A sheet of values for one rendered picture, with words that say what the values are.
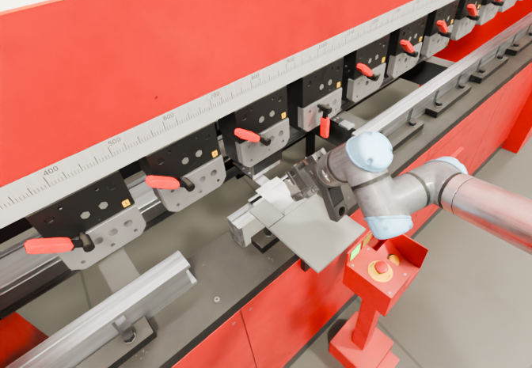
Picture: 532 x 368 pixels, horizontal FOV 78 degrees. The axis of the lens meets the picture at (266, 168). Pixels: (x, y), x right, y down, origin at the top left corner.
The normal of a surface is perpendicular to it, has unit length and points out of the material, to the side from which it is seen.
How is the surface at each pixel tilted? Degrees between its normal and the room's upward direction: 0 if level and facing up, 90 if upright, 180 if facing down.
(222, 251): 0
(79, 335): 0
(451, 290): 0
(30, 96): 90
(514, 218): 48
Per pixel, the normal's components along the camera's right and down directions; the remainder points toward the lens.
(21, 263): -0.07, -0.74
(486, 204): -0.78, -0.36
